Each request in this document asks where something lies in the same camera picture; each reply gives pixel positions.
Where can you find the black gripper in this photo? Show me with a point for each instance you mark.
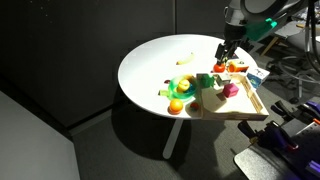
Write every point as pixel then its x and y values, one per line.
pixel 233 40

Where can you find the mulberry pink block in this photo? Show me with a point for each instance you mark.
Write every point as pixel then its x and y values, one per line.
pixel 230 90

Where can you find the silver white Franka robot arm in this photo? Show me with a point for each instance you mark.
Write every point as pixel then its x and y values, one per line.
pixel 266 8

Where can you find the orange number block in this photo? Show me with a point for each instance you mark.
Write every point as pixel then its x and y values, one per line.
pixel 238 67

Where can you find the grey block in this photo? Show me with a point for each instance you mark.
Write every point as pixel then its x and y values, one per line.
pixel 222 79

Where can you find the green block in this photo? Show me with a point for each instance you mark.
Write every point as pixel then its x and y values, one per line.
pixel 206 81

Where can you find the black white patterned block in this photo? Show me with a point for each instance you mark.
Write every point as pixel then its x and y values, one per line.
pixel 258 76

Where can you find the wooden tray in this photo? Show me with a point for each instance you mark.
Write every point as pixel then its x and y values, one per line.
pixel 236 108

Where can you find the red toy tomato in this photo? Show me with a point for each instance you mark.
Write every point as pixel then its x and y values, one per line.
pixel 219 68

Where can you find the yellow toy banana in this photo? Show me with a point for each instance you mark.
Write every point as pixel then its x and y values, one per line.
pixel 185 60

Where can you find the yellow toy fruit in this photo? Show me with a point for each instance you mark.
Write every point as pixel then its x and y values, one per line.
pixel 183 85

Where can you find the small orange teal ball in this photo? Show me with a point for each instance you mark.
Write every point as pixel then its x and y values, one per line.
pixel 194 106

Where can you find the green plastic bowl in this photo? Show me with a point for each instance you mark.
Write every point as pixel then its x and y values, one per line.
pixel 178 95

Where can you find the small dark red piece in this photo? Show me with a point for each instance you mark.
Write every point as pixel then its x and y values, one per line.
pixel 166 81

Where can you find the grey office chair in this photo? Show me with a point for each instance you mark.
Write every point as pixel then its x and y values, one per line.
pixel 296 43

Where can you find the orange toy fruit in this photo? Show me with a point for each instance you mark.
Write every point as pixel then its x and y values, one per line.
pixel 175 106

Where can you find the small green flat piece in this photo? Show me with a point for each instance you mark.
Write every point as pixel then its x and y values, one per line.
pixel 163 92

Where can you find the purple black clamp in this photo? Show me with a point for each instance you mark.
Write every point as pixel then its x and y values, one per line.
pixel 313 109
pixel 278 135

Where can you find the black platform plate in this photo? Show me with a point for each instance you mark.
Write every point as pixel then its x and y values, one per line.
pixel 256 163

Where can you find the perforated metal breadboard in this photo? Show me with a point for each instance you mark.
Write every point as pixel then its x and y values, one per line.
pixel 311 133

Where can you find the white table pedestal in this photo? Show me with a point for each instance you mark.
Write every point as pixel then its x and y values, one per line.
pixel 172 138

